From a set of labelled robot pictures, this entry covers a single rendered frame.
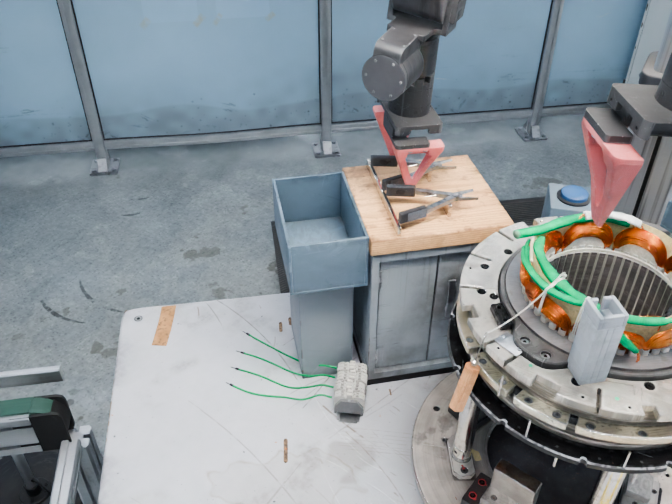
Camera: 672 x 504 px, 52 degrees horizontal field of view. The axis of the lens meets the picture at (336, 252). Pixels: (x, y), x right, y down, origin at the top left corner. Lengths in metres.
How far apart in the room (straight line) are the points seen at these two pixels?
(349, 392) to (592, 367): 0.43
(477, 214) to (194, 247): 1.82
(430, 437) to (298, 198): 0.40
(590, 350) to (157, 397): 0.67
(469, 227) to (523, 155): 2.37
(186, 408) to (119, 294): 1.47
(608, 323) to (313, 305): 0.46
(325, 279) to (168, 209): 2.01
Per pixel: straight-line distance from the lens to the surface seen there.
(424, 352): 1.08
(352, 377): 1.04
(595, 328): 0.66
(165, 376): 1.13
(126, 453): 1.06
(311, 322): 1.01
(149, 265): 2.62
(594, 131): 0.53
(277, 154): 3.20
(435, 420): 1.03
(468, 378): 0.75
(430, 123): 0.92
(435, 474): 0.98
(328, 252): 0.90
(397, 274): 0.95
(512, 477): 0.91
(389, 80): 0.83
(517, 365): 0.71
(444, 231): 0.92
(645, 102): 0.53
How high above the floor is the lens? 1.61
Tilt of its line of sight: 38 degrees down
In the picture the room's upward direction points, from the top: straight up
